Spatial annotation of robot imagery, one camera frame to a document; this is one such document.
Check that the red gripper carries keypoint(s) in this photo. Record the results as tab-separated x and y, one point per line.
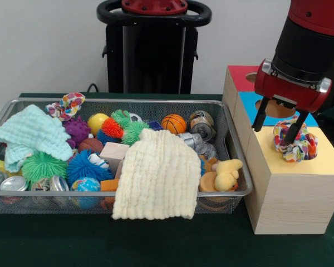
289	89

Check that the colourful patterned cloth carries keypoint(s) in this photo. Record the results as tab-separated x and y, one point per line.
69	104
303	147

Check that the cream waffle cloth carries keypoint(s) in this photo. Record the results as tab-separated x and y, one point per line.
156	178

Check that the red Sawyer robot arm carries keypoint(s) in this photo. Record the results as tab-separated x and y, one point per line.
306	47

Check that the wooden box with three holes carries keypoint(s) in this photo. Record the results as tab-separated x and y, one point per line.
295	200

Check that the shallow mesh bin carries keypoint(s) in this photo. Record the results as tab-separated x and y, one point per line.
44	203

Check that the yellow plush duck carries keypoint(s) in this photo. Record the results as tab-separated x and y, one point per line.
225	175

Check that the orange basketball toy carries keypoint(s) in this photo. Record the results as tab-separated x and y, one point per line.
173	123

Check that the yellow ball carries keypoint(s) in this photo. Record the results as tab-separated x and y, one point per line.
97	122

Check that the blue spiky ball with eyes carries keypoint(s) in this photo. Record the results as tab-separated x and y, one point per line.
83	167

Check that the purple knobby ball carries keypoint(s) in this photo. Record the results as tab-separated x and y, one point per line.
76	130

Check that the globe print ball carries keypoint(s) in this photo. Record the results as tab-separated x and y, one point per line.
85	185

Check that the green spiky ball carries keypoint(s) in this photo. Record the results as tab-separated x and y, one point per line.
43	167

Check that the mint waffle cloth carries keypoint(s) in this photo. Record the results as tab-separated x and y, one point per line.
30	130

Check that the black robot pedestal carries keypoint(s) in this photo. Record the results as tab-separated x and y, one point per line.
144	61

